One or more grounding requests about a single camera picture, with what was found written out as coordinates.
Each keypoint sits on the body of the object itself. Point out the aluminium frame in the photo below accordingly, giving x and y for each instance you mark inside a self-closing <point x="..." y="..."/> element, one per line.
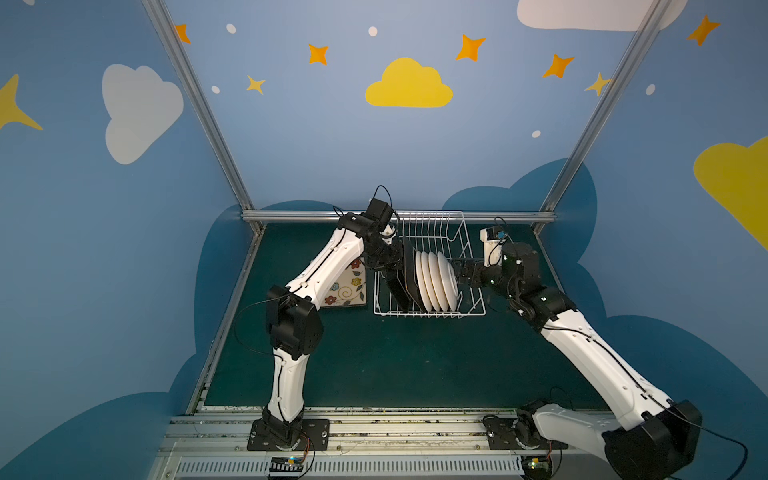
<point x="257" y="219"/>

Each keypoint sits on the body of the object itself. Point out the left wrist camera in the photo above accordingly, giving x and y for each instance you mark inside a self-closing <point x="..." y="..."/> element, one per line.
<point x="388" y="234"/>

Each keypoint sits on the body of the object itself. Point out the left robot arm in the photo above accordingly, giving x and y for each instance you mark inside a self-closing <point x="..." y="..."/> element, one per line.
<point x="293" y="322"/>

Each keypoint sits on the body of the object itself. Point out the floral square plate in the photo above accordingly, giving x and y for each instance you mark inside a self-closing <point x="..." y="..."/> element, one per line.
<point x="395" y="282"/>
<point x="350" y="288"/>

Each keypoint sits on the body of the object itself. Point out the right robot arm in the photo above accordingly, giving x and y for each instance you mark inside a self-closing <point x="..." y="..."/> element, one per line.
<point x="647" y="436"/>

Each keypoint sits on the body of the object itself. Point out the right controller board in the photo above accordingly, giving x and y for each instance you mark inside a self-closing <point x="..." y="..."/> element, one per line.
<point x="536" y="468"/>

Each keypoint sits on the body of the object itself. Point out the white wire dish rack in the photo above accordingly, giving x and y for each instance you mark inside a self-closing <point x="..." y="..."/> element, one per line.
<point x="440" y="248"/>

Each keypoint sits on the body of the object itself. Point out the aluminium rail base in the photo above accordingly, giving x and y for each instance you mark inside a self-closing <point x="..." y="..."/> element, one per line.
<point x="364" y="443"/>

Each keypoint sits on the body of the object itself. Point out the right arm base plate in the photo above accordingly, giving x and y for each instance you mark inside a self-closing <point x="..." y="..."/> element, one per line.
<point x="504" y="433"/>

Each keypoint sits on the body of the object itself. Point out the left controller board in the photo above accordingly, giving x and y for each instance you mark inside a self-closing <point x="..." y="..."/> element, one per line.
<point x="291" y="467"/>

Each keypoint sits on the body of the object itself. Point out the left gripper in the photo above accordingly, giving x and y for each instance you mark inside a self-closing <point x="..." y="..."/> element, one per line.
<point x="399" y="275"/>

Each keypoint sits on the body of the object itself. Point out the controller board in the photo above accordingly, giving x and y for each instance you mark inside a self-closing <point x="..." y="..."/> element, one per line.
<point x="536" y="468"/>
<point x="291" y="467"/>

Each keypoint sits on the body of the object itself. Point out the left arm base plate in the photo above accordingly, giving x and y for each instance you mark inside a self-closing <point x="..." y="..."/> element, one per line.
<point x="312" y="434"/>

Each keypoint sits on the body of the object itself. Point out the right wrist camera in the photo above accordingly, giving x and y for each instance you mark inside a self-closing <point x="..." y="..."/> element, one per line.
<point x="492" y="239"/>

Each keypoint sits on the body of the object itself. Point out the white round plate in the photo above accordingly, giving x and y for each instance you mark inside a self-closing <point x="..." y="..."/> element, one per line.
<point x="442" y="281"/>
<point x="449" y="282"/>
<point x="431" y="270"/>
<point x="425" y="298"/>

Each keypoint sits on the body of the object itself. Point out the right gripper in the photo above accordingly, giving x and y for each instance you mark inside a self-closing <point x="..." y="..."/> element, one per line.
<point x="470" y="271"/>

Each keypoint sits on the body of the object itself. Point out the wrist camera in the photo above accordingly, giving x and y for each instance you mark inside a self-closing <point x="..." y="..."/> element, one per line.
<point x="492" y="239"/>
<point x="388" y="234"/>

